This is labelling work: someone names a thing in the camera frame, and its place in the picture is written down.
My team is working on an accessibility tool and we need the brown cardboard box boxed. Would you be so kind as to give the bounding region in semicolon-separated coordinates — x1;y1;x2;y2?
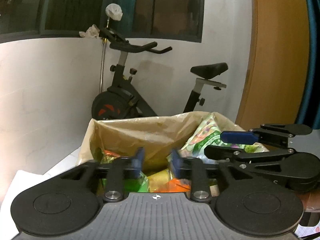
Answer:
76;110;271;198

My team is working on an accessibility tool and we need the yellow snack packet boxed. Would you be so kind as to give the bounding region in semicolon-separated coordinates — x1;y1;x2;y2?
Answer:
147;169;172;192

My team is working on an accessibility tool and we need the metal pole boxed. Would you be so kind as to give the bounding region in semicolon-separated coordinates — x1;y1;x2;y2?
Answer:
99;29;108;93

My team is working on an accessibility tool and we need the dark window frame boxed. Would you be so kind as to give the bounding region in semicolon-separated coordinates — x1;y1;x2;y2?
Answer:
1;0;204;42

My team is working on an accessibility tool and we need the teal curtain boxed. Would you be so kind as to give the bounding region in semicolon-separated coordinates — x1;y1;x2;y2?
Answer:
296;0;319;129

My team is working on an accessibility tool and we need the light green veggie ring bag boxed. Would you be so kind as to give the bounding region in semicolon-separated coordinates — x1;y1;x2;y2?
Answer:
179;112;268;164

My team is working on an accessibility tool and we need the green red corn snack bag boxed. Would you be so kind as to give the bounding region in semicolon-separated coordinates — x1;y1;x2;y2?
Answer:
100;148;149;196

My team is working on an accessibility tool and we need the crumpled white tissue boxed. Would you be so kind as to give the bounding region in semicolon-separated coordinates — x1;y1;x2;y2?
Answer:
79;24;100;38

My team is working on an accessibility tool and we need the black exercise bike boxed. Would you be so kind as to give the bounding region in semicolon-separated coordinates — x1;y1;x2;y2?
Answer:
91;27;229;120

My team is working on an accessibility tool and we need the white plastic bag on pole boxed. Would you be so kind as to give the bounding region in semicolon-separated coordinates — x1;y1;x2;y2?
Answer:
105;3;123;21

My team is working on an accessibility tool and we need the orange red chip bag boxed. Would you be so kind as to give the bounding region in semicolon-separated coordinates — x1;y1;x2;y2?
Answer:
158;178;191;193

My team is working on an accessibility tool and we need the orange wooden wardrobe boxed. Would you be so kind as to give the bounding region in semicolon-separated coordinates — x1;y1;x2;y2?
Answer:
236;0;309;129

